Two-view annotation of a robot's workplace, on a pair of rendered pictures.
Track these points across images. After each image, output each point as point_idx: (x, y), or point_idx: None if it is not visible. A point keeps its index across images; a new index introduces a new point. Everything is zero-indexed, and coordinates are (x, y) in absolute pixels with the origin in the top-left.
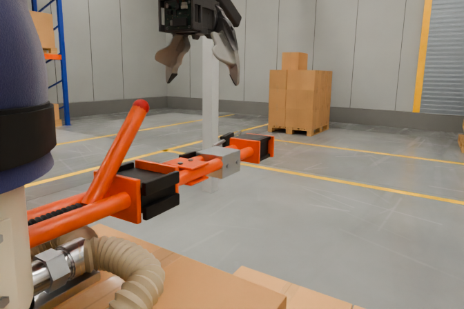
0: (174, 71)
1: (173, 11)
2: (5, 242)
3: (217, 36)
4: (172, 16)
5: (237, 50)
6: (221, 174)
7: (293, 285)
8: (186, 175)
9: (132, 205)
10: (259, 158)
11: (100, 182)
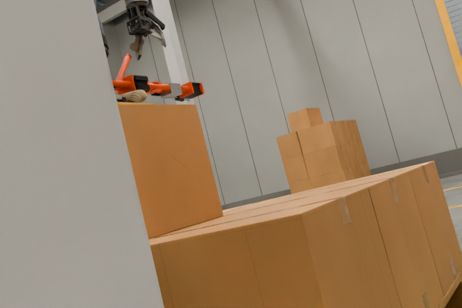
0: (139, 53)
1: (133, 25)
2: None
3: (153, 30)
4: (133, 27)
5: (162, 34)
6: (171, 91)
7: (259, 201)
8: (151, 83)
9: (131, 84)
10: (192, 90)
11: (119, 77)
